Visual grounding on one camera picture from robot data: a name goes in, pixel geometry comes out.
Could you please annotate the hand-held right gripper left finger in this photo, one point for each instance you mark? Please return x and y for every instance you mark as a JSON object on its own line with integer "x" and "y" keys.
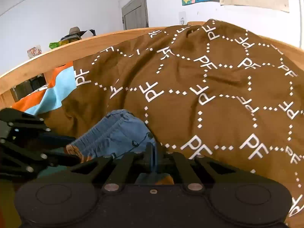
{"x": 150, "y": 157}

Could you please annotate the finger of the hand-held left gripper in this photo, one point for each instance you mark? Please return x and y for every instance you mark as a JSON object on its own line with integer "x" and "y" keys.
{"x": 26, "y": 121}
{"x": 28, "y": 156}

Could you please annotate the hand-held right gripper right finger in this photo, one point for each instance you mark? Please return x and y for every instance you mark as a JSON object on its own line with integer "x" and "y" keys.
{"x": 157, "y": 157}

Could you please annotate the blue pants with orange print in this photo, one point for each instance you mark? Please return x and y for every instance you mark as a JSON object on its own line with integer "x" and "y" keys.
{"x": 118, "y": 133}

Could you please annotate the small printed box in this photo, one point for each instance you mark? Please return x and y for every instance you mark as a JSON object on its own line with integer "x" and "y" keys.
{"x": 34, "y": 51}

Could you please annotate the green packet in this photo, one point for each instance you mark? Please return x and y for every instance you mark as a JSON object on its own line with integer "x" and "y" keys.
{"x": 58, "y": 44}

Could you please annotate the brown patterned blanket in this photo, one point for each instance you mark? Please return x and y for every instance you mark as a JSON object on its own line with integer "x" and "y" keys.
{"x": 213, "y": 95}

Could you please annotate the brown hat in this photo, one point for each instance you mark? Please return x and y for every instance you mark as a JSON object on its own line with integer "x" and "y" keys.
{"x": 76, "y": 32}

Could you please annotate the grey door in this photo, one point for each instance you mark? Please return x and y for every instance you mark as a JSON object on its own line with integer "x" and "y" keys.
{"x": 135, "y": 11}

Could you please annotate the wooden bed frame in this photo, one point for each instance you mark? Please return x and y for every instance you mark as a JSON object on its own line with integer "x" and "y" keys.
{"x": 71, "y": 49}

